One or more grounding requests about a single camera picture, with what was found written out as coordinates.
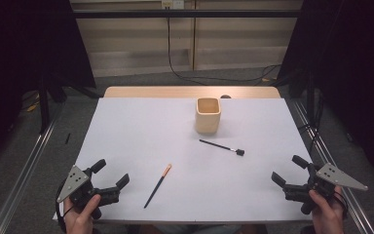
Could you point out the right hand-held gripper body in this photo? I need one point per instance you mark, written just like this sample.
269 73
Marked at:
334 175

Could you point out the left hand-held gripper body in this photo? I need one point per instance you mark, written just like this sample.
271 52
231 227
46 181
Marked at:
78 182

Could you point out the dark pen with orange end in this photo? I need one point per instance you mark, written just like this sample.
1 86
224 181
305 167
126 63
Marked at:
157 187

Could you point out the black pen with cap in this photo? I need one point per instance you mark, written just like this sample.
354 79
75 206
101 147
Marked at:
239 152

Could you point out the beige square cup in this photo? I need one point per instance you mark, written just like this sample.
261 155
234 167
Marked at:
207 123

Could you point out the person's left hand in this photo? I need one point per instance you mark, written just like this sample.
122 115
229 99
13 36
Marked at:
81 221

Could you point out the person's right hand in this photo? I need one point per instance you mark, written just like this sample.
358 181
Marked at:
328 217

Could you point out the white board sheet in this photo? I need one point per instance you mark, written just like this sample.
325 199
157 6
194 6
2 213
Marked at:
175 169

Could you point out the black metal stand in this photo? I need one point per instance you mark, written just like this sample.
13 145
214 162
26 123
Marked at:
44 107
310 97

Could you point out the black curtain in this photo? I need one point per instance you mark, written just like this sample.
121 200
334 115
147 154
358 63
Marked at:
354 65
13 48

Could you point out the black horizontal bar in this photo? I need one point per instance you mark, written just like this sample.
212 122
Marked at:
126 13

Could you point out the aluminium rail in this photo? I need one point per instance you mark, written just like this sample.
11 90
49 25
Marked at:
26 175
324 152

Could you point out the white wall socket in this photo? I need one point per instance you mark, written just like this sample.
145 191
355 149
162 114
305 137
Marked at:
172 4

